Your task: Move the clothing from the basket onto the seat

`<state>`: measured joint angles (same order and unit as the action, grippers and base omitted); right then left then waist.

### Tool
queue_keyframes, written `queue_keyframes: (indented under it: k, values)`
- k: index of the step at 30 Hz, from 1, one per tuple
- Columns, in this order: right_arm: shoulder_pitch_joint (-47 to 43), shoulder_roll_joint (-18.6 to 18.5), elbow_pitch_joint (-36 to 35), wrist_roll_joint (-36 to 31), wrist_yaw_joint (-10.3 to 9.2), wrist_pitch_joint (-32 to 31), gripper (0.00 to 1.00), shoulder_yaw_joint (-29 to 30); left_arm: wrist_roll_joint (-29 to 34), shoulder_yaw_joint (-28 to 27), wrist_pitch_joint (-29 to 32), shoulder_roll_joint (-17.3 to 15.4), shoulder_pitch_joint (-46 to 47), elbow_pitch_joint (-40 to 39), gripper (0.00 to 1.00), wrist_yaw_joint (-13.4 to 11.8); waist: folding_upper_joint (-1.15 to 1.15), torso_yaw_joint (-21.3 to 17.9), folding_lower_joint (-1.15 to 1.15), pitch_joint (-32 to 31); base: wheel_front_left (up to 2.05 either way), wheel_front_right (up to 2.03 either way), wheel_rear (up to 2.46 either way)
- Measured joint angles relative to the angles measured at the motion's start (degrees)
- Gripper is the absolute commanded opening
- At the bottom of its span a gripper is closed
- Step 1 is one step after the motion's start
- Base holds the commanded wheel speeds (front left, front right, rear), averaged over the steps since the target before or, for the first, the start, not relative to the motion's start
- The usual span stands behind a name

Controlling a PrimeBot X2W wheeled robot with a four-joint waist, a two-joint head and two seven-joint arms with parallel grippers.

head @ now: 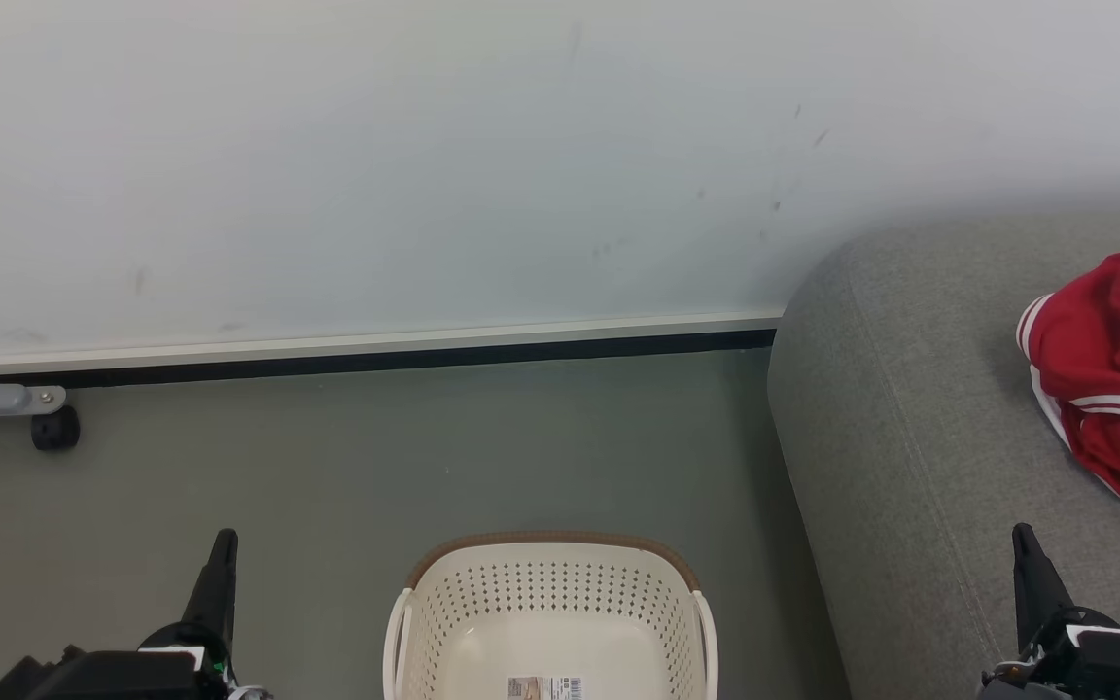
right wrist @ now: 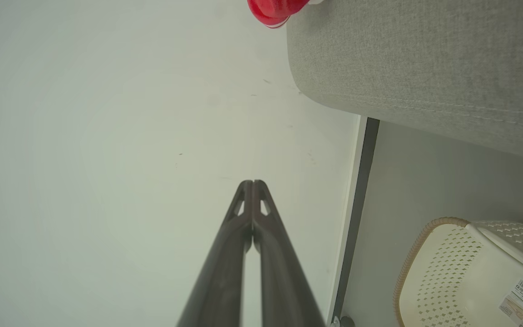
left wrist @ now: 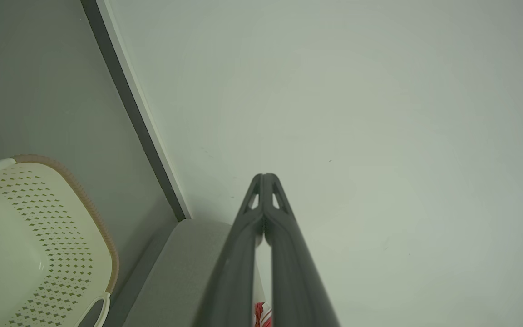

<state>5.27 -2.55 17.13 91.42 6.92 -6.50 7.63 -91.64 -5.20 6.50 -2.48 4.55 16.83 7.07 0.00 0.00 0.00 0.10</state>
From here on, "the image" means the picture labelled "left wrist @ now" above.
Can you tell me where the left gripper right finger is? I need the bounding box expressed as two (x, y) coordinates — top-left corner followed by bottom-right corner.
(265, 173), (340, 327)

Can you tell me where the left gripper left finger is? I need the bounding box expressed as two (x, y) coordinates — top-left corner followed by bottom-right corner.
(193, 173), (266, 327)

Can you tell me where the red garment with white trim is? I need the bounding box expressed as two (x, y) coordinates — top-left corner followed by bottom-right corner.
(254, 302), (273, 327)

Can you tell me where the cream perforated laundry basket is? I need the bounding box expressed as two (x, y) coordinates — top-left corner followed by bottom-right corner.
(0, 154), (120, 327)

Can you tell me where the dark baseboard strip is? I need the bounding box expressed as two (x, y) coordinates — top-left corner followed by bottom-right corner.
(80, 0), (187, 222)

